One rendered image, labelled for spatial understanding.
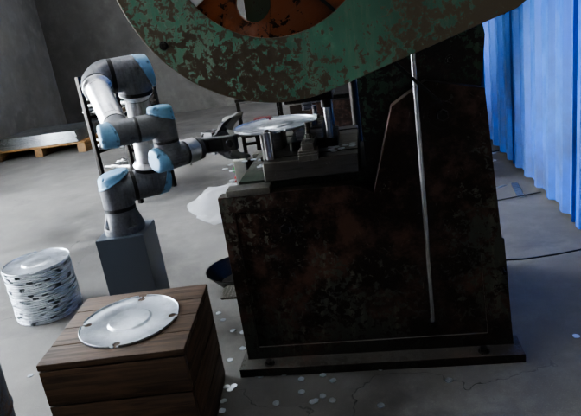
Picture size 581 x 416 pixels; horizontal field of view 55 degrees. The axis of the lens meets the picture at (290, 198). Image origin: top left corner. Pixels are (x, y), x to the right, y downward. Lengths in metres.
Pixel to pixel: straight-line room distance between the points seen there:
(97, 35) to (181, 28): 7.89
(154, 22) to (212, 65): 0.18
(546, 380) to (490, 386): 0.16
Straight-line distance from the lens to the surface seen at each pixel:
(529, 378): 1.90
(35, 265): 2.75
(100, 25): 9.33
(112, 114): 1.70
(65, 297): 2.74
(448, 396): 1.81
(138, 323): 1.70
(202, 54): 1.48
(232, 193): 1.75
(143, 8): 1.52
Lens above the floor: 1.12
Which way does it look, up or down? 17 degrees down
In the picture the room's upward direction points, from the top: 9 degrees counter-clockwise
